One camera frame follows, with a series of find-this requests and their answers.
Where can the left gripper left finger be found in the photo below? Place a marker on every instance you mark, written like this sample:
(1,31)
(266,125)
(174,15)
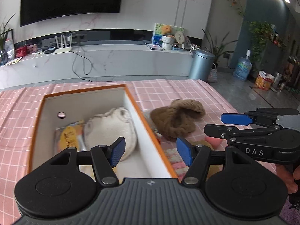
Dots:
(103,159)

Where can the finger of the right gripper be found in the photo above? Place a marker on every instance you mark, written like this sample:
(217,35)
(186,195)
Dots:
(225,132)
(261,116)

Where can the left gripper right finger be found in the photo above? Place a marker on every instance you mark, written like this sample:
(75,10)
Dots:
(202,162)

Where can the pink ball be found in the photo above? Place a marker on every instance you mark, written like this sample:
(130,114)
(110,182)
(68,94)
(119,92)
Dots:
(214,142)

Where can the brown knitted hat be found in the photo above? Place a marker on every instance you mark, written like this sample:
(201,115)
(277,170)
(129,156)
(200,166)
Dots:
(178,119)

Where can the pink white fluffy yarn toy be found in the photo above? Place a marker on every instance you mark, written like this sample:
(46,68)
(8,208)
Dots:
(176,161)

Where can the person's right hand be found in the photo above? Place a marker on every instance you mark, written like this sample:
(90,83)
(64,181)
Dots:
(288,178)

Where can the orange cardboard snack box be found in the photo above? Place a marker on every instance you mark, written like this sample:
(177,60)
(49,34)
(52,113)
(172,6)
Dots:
(264,80)

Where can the yellow snack packet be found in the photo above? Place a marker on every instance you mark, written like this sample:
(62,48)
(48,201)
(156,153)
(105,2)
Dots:
(69,136)

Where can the blue water jug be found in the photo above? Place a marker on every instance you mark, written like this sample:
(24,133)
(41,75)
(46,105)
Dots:
(243,67)

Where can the pink checkered tablecloth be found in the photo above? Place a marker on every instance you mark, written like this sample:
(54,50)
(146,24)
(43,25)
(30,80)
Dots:
(19,110)

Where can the small woven basket bag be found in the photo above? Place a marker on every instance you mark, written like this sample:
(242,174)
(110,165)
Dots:
(213,74)

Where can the purple fluffy rug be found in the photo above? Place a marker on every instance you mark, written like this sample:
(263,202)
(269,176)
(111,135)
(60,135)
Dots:
(291,216)

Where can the grey metal trash bin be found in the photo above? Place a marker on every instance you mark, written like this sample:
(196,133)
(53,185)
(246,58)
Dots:
(201,65)

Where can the green potted floor plant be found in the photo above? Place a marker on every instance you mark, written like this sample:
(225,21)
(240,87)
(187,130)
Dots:
(216,48)

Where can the hanging ivy plant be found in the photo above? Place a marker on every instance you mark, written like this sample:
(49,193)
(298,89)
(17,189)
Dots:
(261,19)

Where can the white marble TV console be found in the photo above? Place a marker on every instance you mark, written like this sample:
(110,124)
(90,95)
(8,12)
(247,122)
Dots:
(95,61)

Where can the round paper fan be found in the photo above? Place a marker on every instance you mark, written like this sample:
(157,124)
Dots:
(179,36)

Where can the teddy bear in white pot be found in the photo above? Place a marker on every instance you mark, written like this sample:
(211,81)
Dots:
(167,37)

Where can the green picture board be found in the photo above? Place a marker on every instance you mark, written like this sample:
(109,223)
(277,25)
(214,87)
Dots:
(156,37)

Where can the white wifi router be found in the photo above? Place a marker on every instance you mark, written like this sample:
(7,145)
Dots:
(63,44)

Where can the red gift box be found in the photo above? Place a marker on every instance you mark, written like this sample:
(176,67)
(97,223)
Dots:
(21,52)

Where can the potted grass in vase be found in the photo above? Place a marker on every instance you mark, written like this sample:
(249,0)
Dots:
(3,37)

